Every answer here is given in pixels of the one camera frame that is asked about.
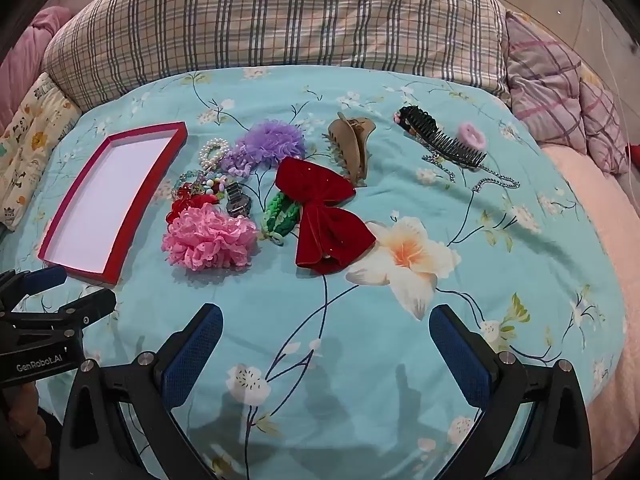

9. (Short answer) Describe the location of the pink fleece blanket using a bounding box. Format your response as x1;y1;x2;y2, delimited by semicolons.
542;145;640;411

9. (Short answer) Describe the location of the cartoon printed pillow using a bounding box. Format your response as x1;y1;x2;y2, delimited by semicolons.
0;72;83;233

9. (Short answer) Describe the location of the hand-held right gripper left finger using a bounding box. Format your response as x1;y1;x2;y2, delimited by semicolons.
60;303;224;480

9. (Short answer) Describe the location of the beige claw hair clip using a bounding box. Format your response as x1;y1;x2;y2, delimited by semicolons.
321;111;383;188

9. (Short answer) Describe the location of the black comb hair clip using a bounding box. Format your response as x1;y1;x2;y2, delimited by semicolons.
397;105;488;168

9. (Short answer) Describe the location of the colourful beaded charm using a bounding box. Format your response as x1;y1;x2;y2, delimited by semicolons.
192;170;232;200

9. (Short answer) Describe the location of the red crystal hair clip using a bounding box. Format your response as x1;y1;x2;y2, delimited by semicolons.
166;185;193;223

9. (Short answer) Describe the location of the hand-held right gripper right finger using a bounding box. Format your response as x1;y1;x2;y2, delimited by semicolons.
429;304;593;480

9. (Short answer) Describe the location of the green knitted hair clip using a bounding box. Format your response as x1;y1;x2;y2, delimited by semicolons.
260;191;302;246

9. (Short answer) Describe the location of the purple lace flower scrunchie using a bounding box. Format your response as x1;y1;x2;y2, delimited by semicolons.
220;120;307;177

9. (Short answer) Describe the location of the pink quilted blanket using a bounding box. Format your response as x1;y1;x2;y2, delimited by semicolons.
0;6;66;131

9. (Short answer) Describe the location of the red velvet bow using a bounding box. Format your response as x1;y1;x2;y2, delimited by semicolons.
275;156;377;276

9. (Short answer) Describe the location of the turquoise floral bed sheet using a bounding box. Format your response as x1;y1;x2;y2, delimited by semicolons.
0;65;628;480

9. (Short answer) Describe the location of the pink fuzzy hair tie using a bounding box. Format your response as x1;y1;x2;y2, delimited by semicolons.
459;121;488;150

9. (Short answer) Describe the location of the pink lace flower scrunchie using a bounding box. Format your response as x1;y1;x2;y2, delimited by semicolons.
161;207;258;271

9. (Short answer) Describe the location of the pink plaid pillow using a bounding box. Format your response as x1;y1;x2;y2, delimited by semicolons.
505;10;631;176

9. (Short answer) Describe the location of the red rectangular box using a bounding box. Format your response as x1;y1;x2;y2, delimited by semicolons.
37;121;188;285

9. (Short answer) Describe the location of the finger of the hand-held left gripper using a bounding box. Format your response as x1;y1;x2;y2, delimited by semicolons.
30;287;117;333
0;266;67;311

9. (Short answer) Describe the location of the white pearl bracelet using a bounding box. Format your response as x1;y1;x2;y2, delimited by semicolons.
198;138;232;171

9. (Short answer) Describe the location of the silver chain necklace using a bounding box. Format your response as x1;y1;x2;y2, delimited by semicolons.
421;152;521;192

